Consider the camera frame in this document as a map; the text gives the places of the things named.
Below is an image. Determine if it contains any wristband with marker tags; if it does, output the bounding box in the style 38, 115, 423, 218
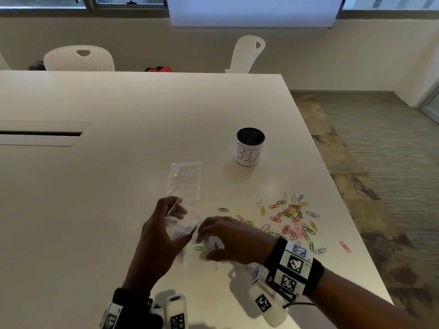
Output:
263, 237, 325, 299
99, 287, 164, 329

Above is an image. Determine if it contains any right wristband with marker tags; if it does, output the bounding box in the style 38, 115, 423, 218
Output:
263, 237, 325, 299

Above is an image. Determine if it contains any white projection screen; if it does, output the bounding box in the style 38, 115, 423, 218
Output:
167, 0, 344, 29

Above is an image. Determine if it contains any person's left hand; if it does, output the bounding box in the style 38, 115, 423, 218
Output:
132, 196, 198, 272

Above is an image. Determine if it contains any clear plastic bag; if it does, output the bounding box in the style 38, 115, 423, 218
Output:
166, 200, 202, 242
167, 162, 202, 202

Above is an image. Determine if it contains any narrow white perforated chair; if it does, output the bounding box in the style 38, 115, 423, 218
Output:
225, 35, 266, 74

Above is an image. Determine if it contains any wide white perforated chair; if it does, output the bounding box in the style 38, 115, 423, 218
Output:
43, 45, 116, 72

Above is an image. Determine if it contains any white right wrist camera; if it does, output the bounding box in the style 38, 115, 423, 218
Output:
248, 279, 289, 328

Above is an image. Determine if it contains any person's right hand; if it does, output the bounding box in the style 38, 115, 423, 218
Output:
195, 216, 287, 266

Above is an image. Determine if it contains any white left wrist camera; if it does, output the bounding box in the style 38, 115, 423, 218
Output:
164, 293, 189, 329

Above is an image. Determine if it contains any left wristband with marker tags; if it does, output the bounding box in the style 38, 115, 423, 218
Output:
99, 287, 164, 329

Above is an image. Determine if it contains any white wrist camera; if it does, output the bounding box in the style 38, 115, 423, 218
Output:
248, 279, 289, 328
164, 293, 189, 329

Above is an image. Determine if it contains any scatter of coloured paper clips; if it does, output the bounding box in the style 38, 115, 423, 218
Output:
194, 192, 352, 281

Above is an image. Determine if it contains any clear flat plastic bag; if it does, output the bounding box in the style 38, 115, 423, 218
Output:
167, 162, 202, 202

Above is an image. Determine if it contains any window with dark frame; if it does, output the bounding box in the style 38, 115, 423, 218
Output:
338, 0, 439, 20
0, 0, 168, 11

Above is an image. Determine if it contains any black tin with white label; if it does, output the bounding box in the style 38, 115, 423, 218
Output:
235, 127, 266, 167

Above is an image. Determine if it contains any person's right forearm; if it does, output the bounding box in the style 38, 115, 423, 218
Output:
305, 266, 427, 329

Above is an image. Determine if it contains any table cable slot cover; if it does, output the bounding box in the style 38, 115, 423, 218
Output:
0, 121, 91, 147

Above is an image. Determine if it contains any person's left forearm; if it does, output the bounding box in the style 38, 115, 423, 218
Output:
122, 266, 169, 294

